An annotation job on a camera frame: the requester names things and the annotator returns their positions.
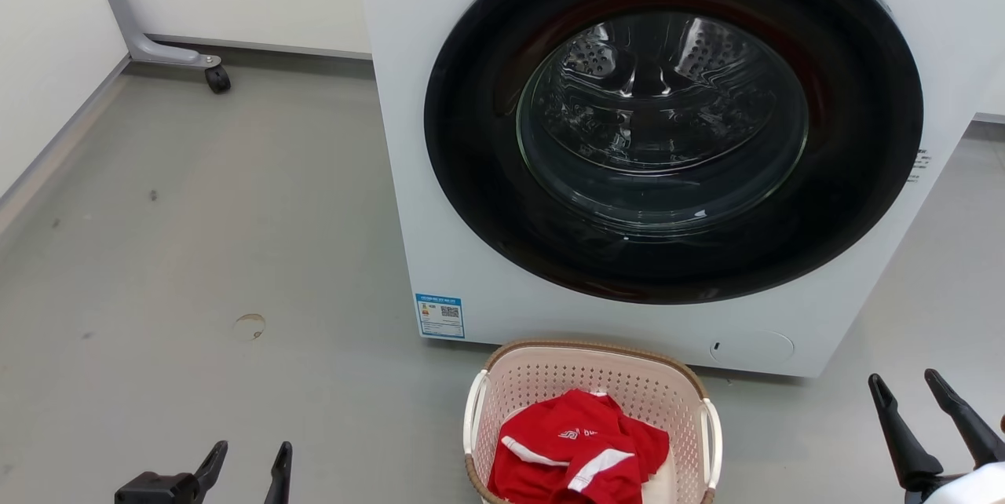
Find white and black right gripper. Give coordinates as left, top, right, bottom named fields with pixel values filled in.
left=868, top=368, right=1005, bottom=504

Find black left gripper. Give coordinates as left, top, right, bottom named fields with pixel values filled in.
left=115, top=440, right=293, bottom=504

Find white basket handle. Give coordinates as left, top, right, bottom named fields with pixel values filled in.
left=700, top=397, right=723, bottom=492
left=462, top=370, right=491, bottom=478

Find beige perforated laundry basket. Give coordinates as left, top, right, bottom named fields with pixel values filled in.
left=462, top=339, right=723, bottom=504

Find round white filter cover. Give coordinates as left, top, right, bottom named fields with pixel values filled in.
left=710, top=330, right=795, bottom=368

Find blue energy label sticker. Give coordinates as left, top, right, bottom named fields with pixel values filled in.
left=415, top=293, right=466, bottom=340

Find red and white shirt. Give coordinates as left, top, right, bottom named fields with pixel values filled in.
left=487, top=389, right=671, bottom=504

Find white front-load washing machine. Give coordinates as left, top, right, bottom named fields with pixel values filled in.
left=353, top=0, right=1005, bottom=379

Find black round washing machine door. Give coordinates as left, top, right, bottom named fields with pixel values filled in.
left=424, top=0, right=925, bottom=305

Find grey partition stand leg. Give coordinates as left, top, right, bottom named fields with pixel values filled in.
left=93, top=0, right=222, bottom=70

